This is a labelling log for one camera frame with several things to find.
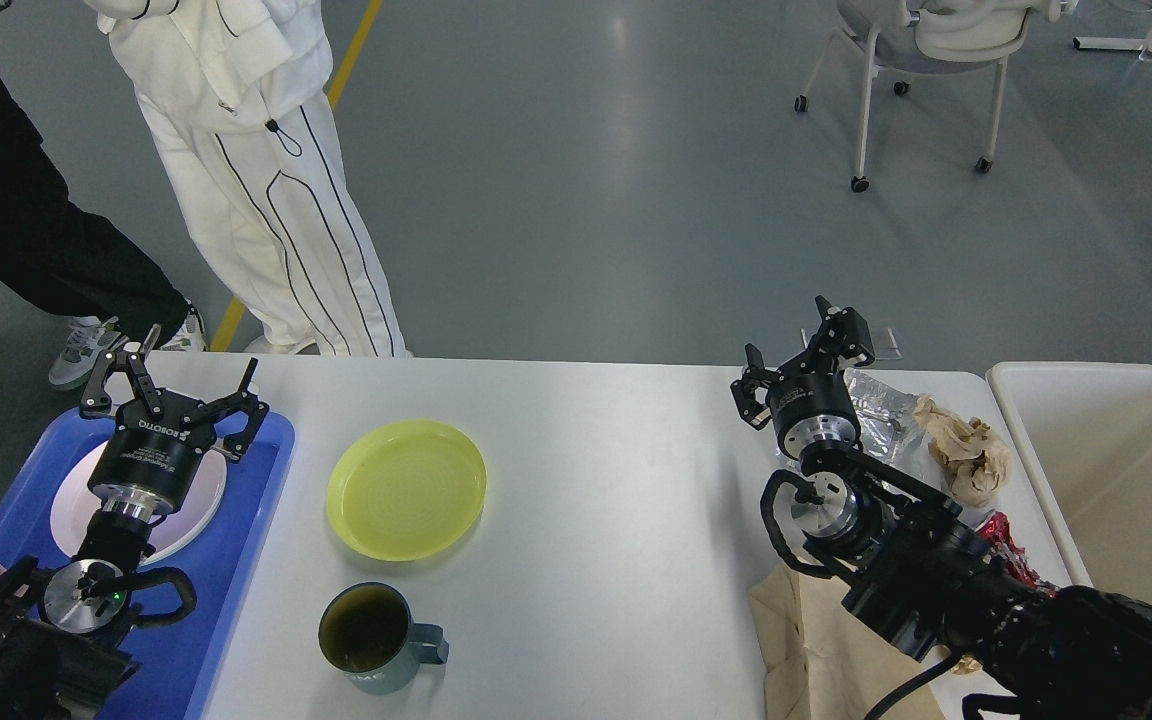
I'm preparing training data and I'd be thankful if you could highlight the white pink plate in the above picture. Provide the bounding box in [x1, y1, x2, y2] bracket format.
[50, 441, 227, 564]

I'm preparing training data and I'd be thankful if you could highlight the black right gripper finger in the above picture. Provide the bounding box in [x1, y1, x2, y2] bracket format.
[730, 343, 783, 430]
[799, 295, 877, 374]

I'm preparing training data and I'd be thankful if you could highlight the crumpled aluminium foil tray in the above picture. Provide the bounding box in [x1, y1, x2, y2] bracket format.
[776, 367, 927, 473]

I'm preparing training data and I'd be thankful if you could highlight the white grey office chair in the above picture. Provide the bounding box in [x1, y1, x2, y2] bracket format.
[823, 1, 1076, 194]

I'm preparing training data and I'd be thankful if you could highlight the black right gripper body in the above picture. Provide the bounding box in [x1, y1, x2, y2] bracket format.
[765, 370, 861, 461]

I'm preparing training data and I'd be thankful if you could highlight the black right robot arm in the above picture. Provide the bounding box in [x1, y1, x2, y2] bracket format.
[732, 297, 1152, 719]

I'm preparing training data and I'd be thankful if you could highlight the yellow plastic plate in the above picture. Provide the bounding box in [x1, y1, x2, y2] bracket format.
[325, 419, 486, 562]

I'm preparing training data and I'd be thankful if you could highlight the white table base frame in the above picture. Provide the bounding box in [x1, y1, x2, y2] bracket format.
[1073, 0, 1152, 56]

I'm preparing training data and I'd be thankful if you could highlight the person in white tracksuit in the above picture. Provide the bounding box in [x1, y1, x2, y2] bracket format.
[92, 1, 410, 357]

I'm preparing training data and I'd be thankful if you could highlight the crumpled brown paper ball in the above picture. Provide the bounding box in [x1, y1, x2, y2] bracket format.
[914, 395, 1014, 509]

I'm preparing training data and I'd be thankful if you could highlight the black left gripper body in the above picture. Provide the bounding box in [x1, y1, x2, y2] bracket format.
[88, 396, 217, 516]

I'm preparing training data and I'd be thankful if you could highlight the person in black trousers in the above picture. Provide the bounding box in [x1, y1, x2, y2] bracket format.
[0, 1, 206, 389]

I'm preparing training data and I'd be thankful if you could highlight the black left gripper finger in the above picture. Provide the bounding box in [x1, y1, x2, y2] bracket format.
[198, 357, 270, 462]
[79, 323, 162, 420]

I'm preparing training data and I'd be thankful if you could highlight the crushed red soda can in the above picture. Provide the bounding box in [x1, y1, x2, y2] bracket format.
[975, 510, 1052, 593]

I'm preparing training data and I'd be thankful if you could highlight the white plastic bin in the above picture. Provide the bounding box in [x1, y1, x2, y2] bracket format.
[987, 363, 1152, 602]

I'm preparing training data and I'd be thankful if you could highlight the teal green mug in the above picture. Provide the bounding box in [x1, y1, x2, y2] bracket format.
[317, 582, 450, 694]

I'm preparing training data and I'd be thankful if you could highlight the blue plastic tray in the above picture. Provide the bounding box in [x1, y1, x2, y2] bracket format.
[0, 410, 294, 719]

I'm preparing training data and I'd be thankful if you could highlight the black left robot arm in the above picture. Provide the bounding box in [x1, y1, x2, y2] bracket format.
[0, 329, 270, 719]

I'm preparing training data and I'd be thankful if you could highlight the flat brown paper bag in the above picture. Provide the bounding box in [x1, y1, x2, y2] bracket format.
[748, 564, 922, 719]

